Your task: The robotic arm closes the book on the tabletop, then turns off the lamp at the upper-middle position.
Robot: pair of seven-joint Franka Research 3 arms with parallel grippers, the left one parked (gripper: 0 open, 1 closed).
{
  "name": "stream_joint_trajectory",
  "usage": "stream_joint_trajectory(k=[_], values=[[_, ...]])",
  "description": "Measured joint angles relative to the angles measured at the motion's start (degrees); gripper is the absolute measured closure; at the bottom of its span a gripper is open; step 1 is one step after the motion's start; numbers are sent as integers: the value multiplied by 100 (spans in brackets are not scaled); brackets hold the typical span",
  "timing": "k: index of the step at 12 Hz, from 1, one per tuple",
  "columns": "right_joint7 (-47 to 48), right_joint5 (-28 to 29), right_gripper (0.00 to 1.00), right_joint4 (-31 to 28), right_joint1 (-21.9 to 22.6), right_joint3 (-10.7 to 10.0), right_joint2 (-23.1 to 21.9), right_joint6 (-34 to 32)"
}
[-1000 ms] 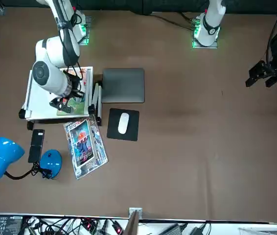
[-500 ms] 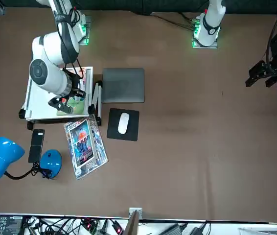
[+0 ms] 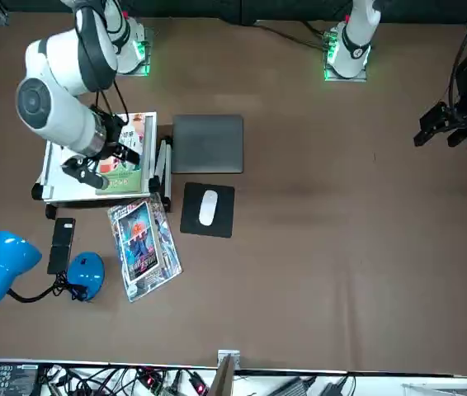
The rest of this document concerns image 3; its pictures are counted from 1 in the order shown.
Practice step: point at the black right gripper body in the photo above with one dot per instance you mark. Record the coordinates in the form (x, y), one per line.
(114, 136)

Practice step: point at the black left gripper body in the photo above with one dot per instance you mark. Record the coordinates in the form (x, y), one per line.
(466, 107)

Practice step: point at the green children's picture book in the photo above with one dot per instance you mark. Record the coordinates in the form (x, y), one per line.
(122, 181)

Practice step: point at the blue desk lamp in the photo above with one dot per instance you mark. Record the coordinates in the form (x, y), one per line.
(8, 260)

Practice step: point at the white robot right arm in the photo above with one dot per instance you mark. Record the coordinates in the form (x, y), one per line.
(60, 119)

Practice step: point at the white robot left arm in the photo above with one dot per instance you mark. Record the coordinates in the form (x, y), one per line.
(353, 41)

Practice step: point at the white folding book stand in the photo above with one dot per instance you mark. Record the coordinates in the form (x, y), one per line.
(52, 181)

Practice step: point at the white-bordered comic book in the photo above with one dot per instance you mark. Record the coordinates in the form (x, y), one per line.
(138, 243)

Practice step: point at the black foldable phone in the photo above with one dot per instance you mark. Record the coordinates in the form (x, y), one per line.
(61, 245)

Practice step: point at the grey closed laptop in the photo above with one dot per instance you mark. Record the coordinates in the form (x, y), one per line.
(206, 144)

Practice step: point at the white computer mouse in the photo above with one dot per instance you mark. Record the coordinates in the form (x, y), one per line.
(208, 207)

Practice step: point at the plastic-wrapped comic magazine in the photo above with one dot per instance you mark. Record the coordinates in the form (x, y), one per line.
(169, 251)

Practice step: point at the black mouse pad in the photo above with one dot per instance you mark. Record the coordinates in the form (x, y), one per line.
(225, 202)

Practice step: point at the black power adapter brick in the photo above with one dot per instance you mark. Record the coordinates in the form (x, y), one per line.
(6, 379)

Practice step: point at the white power strip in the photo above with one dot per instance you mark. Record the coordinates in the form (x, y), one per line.
(153, 383)

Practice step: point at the small black power adapter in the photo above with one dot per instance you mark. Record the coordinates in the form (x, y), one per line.
(334, 389)

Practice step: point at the grey power adapter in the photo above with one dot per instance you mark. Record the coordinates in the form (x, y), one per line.
(293, 387)

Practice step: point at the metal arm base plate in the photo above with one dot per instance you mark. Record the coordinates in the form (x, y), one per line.
(149, 49)
(361, 77)

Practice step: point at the metal camera pole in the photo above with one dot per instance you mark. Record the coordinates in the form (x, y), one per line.
(223, 379)

